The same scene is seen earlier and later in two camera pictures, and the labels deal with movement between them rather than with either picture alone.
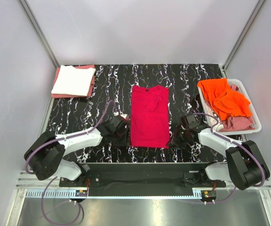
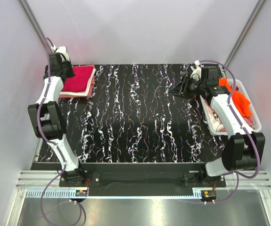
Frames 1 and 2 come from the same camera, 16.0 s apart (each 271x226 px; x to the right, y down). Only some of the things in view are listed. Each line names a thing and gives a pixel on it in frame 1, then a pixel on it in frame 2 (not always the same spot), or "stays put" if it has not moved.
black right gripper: [174, 141] -> [181, 89]
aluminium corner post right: [260, 4] stays put
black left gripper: [125, 141] -> [69, 63]
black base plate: [142, 180] stays put
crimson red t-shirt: [149, 118] -> [79, 82]
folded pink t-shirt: [90, 91] stays put
